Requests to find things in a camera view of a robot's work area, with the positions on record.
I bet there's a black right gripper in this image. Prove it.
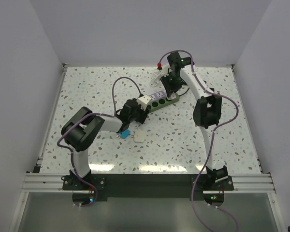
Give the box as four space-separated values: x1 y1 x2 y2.
160 72 182 97

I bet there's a green power strip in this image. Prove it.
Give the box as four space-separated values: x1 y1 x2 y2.
149 95 180 113

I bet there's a white charger plug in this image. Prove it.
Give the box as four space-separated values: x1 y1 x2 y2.
132 130 146 143

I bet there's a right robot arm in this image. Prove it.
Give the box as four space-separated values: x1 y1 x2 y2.
158 50 229 190

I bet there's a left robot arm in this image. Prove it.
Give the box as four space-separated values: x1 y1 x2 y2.
57 95 151 189

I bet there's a blue charger plug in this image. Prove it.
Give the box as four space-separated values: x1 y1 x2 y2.
116 129 131 139

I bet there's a purple power strip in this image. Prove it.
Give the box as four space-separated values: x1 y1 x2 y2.
149 90 166 101

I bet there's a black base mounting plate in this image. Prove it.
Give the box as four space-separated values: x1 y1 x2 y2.
61 173 234 205

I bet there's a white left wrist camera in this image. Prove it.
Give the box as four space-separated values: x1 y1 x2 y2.
136 95 152 111

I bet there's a white coiled cable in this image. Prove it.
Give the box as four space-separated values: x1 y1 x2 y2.
149 68 165 87

